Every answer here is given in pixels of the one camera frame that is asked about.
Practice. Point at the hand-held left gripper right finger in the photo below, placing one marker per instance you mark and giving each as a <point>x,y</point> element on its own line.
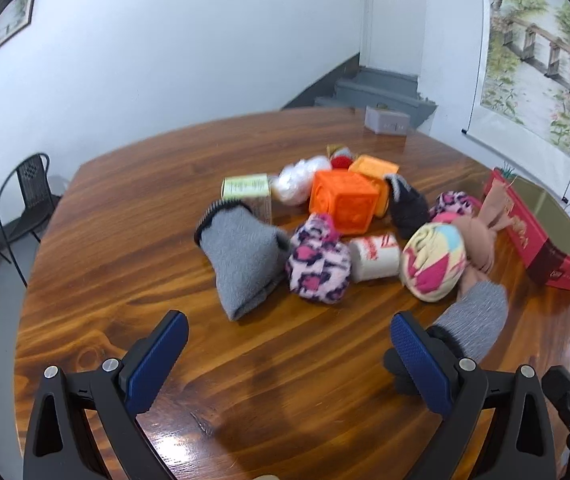
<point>420,360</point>

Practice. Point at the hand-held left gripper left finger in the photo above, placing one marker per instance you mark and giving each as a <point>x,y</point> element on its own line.
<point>157,360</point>

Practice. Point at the grey sock with black cuff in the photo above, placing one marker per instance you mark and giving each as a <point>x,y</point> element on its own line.
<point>475,320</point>

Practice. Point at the red cardboard box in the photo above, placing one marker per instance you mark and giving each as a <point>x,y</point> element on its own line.
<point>540,250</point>

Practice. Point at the pink yellow blue sock ball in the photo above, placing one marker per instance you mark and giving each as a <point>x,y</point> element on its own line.
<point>432,260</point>

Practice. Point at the large grey sock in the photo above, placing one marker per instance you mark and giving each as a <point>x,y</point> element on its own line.
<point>245,260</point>

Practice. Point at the pink leopard sock ball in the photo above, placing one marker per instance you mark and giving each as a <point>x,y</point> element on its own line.
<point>315,270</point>

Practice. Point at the dark grey sock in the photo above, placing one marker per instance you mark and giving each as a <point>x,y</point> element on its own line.
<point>407,207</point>

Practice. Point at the pink leopard sock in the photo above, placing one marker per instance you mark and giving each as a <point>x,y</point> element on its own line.
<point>452,205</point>

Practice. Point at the bright orange toy cube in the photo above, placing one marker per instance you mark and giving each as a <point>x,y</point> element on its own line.
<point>345,202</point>

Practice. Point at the green and yellow box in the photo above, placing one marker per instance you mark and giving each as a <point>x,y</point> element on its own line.
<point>245,187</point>

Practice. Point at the light orange toy cube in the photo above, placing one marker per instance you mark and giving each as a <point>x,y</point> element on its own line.
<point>375,167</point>

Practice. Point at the red pompom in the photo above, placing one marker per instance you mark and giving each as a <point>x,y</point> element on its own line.
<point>341,161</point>

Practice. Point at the white plastic bag ball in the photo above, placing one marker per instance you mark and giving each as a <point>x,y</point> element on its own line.
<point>295,182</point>

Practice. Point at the grey and mustard sock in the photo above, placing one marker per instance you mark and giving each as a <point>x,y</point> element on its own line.
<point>337,150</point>

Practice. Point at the wooden desktop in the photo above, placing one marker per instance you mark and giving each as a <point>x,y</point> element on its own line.
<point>215,360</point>

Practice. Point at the small card stand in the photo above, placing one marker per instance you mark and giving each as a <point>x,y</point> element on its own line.
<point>387,121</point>

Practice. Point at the hanging landscape scroll painting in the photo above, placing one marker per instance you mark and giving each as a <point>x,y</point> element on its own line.
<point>530,60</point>

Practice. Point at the grey stairs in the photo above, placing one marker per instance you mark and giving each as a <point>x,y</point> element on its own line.
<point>380,85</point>

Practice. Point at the white door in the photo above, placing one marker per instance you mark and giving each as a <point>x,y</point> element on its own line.
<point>395,20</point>

